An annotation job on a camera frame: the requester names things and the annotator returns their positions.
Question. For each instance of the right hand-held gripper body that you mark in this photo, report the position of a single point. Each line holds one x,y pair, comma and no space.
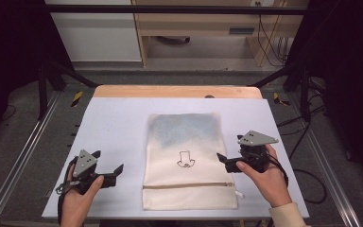
255,148

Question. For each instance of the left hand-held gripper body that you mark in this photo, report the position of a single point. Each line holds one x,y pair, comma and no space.
85,164

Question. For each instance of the cream mesh laundry bag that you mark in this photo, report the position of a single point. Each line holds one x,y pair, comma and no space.
189,167

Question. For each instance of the person's right hand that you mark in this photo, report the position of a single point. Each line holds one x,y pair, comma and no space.
271,183

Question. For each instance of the person's left hand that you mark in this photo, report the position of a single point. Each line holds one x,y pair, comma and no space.
77,205

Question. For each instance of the white foam board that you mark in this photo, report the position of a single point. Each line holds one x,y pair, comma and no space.
113,132

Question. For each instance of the yellow clamp right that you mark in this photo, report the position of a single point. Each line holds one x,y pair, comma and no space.
277,99

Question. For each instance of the yellow clamp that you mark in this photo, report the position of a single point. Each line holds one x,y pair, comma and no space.
77,98
277,99

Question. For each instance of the yellow clamp left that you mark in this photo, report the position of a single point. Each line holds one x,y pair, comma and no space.
77,98

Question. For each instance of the black metal stand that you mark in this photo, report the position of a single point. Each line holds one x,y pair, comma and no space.
305,94
43,91

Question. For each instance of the wooden table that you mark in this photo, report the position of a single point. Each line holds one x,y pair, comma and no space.
170,91

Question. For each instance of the dark curtain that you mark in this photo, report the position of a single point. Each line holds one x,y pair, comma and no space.
9,47
349,78

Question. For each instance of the white cabinet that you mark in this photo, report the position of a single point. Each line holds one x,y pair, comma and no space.
97,34

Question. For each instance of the light wooden desk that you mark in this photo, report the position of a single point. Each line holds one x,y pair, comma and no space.
198,23

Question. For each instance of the black metal crossbar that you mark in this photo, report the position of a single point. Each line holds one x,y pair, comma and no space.
170,9

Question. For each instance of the aluminium floor rail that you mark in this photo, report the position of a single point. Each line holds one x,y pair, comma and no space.
324,164
19,157

